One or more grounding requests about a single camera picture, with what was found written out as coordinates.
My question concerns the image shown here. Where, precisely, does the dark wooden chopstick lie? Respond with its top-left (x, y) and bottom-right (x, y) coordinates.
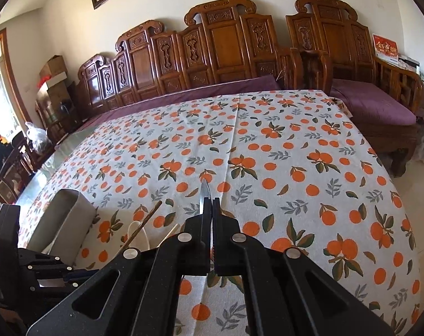
top-left (117, 200), bottom-right (162, 255)

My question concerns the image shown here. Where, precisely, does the light wooden chopstick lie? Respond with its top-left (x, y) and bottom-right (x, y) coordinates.
top-left (158, 224), bottom-right (181, 246)

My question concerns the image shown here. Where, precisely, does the metal spoon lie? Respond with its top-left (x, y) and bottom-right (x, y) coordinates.
top-left (199, 178), bottom-right (212, 274)

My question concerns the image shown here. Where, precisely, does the metal rectangular tray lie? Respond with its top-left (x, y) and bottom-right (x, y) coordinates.
top-left (27, 189), bottom-right (96, 265)

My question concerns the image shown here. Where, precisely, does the dark wooden chair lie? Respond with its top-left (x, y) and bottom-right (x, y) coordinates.
top-left (0, 131), bottom-right (36, 204)

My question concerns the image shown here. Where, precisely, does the orange print tablecloth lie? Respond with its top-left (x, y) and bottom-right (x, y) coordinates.
top-left (19, 90), bottom-right (421, 335)

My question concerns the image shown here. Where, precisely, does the cardboard box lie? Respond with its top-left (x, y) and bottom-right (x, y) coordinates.
top-left (39, 55), bottom-right (67, 79)

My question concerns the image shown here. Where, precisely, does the purple armchair cushion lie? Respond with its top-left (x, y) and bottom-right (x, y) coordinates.
top-left (329, 79), bottom-right (416, 126)

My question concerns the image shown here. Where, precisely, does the purple sofa cushion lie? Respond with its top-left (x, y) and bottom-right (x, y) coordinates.
top-left (54, 73), bottom-right (281, 148)

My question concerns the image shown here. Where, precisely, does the carved wooden armchair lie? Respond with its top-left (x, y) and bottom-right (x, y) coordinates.
top-left (286, 0), bottom-right (422, 177)

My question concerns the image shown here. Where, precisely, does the carved wooden sofa bench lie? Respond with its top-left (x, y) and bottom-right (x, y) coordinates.
top-left (35, 0), bottom-right (306, 137)

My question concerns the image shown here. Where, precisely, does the red calendar card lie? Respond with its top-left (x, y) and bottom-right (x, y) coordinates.
top-left (372, 34), bottom-right (399, 63)

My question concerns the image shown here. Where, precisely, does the wooden window frame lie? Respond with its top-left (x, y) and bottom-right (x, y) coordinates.
top-left (0, 28), bottom-right (31, 132)

